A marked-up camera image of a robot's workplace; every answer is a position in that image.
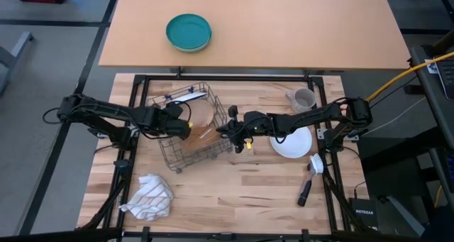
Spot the grey plastic mug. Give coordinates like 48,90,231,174
284,88,317,114

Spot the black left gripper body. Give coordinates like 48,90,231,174
152,101,189,141

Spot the dark side desk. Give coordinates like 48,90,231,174
410,45,454,211

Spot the black rig frame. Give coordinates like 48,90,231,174
75,72,377,242

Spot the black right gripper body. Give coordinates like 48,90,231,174
226,104,271,155

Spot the pink plate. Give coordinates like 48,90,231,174
179,99,216,130

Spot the light wooden desk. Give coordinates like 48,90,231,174
98,0,412,71

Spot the black keyboard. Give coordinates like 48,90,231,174
434,55,454,101

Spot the dish brush with black handle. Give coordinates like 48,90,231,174
297,153,326,207

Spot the grey bench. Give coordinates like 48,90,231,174
0,31,35,98

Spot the teal plate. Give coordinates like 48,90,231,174
165,13,213,53

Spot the translucent white plate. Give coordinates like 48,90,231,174
170,91,209,103

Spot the grey wire dish rack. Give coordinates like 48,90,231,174
146,81,236,175

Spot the yellow cable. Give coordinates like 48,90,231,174
364,50,454,103

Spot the white paper label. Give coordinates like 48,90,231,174
423,58,439,75

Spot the black network switch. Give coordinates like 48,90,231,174
348,197,379,231

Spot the opaque white plate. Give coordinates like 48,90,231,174
269,125,314,160

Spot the white striped cloth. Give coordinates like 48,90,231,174
118,173,175,223

